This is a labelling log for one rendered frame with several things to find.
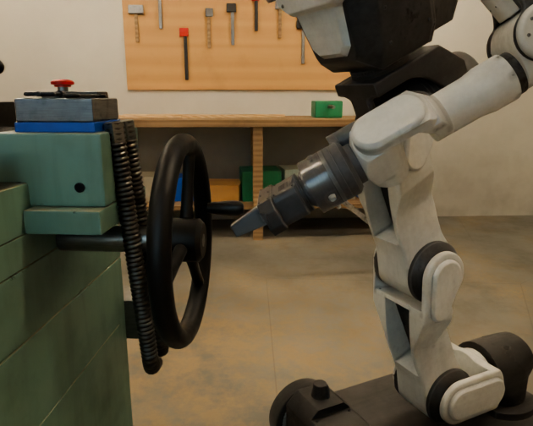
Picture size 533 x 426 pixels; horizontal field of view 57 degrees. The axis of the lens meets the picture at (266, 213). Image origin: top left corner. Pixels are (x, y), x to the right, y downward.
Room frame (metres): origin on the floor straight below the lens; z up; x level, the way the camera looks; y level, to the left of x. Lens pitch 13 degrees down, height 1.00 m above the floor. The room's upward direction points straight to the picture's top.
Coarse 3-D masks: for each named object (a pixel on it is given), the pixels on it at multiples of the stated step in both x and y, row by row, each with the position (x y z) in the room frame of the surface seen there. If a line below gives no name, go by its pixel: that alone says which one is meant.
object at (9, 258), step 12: (12, 240) 0.55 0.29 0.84; (24, 240) 0.57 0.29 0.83; (36, 240) 0.60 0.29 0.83; (48, 240) 0.63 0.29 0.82; (0, 252) 0.52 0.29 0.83; (12, 252) 0.54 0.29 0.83; (24, 252) 0.57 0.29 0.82; (36, 252) 0.59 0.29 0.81; (48, 252) 0.62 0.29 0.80; (0, 264) 0.52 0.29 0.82; (12, 264) 0.54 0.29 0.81; (24, 264) 0.56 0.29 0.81; (0, 276) 0.51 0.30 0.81
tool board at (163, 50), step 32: (128, 0) 3.93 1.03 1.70; (160, 0) 3.93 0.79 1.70; (192, 0) 3.96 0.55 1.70; (224, 0) 3.97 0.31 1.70; (256, 0) 3.96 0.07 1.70; (128, 32) 3.93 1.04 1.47; (160, 32) 3.94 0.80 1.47; (192, 32) 3.96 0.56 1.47; (224, 32) 3.97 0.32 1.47; (256, 32) 3.99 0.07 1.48; (288, 32) 4.00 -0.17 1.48; (128, 64) 3.93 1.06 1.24; (160, 64) 3.94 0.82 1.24; (192, 64) 3.96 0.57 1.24; (224, 64) 3.97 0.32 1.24; (256, 64) 3.99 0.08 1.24; (288, 64) 4.00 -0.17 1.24; (320, 64) 4.01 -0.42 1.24
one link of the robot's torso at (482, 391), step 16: (464, 352) 1.17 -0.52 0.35; (464, 368) 1.17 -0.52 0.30; (480, 368) 1.13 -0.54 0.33; (496, 368) 1.11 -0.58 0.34; (464, 384) 1.05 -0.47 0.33; (480, 384) 1.07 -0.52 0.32; (496, 384) 1.09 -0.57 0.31; (448, 400) 1.03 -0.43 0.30; (464, 400) 1.04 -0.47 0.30; (480, 400) 1.06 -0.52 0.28; (496, 400) 1.09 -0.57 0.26; (448, 416) 1.03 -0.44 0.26; (464, 416) 1.04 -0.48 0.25
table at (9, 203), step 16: (0, 192) 0.54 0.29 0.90; (16, 192) 0.57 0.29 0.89; (144, 192) 0.74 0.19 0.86; (0, 208) 0.53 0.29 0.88; (16, 208) 0.56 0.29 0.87; (32, 208) 0.58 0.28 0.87; (48, 208) 0.58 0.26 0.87; (64, 208) 0.58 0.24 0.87; (80, 208) 0.58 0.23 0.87; (96, 208) 0.58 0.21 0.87; (112, 208) 0.60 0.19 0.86; (0, 224) 0.53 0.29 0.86; (16, 224) 0.56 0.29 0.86; (32, 224) 0.57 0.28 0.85; (48, 224) 0.57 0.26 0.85; (64, 224) 0.57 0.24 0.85; (80, 224) 0.57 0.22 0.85; (96, 224) 0.57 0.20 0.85; (112, 224) 0.60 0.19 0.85; (0, 240) 0.52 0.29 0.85
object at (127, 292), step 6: (126, 288) 0.94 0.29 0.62; (126, 294) 0.91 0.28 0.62; (126, 300) 0.88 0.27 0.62; (132, 300) 0.88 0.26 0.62; (126, 306) 0.88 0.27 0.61; (132, 306) 0.88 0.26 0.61; (126, 312) 0.88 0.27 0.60; (132, 312) 0.88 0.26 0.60; (126, 318) 0.88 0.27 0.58; (132, 318) 0.88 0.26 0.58; (126, 324) 0.88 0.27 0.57; (132, 324) 0.88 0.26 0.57; (126, 330) 0.88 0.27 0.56; (132, 330) 0.88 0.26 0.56; (126, 336) 0.88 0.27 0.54; (132, 336) 0.88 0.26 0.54
